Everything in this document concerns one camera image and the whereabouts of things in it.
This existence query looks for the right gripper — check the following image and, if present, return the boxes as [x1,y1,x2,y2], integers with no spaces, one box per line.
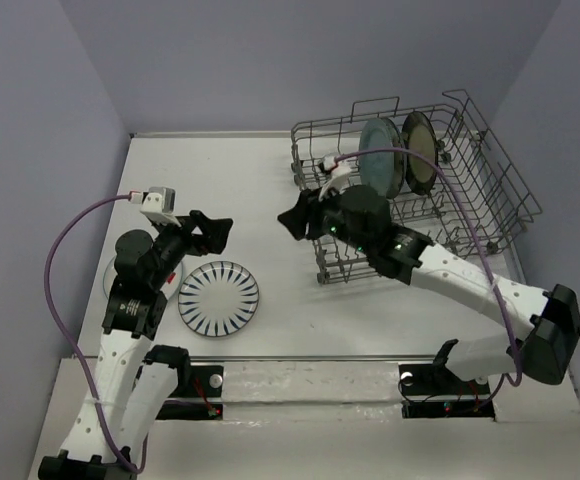
[279,178,374,255]

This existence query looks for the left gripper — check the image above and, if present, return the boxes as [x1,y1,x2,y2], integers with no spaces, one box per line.
[149,210,233,288]

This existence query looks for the blue striped white plate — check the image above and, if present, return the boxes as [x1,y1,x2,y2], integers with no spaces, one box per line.
[177,260,260,338]

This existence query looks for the teal plate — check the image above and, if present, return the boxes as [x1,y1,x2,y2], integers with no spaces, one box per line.
[358,118,404,199]

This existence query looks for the brown rimmed cream plate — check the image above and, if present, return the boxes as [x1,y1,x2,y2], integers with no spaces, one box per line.
[402,111,438,196]

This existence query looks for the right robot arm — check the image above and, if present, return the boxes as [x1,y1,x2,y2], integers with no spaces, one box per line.
[278,185,580,392]

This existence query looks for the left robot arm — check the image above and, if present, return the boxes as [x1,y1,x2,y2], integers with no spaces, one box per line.
[38,210,233,479]

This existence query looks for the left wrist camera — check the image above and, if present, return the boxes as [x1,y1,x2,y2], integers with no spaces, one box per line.
[129,186,180,226]

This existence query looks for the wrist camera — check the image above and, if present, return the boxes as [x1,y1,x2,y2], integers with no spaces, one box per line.
[129,186,180,226]
[318,155,353,201]

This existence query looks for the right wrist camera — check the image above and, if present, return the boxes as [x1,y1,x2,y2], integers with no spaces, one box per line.
[318,155,353,201]

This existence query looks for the grey wire dish rack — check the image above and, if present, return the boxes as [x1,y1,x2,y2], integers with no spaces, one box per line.
[290,89,542,280]

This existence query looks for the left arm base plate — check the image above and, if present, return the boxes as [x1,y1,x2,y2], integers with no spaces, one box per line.
[156,364,224,421]

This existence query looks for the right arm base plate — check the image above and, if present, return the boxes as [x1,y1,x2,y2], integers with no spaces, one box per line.
[397,363,495,420]

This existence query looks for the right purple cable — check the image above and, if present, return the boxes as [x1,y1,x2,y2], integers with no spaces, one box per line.
[337,148,524,389]

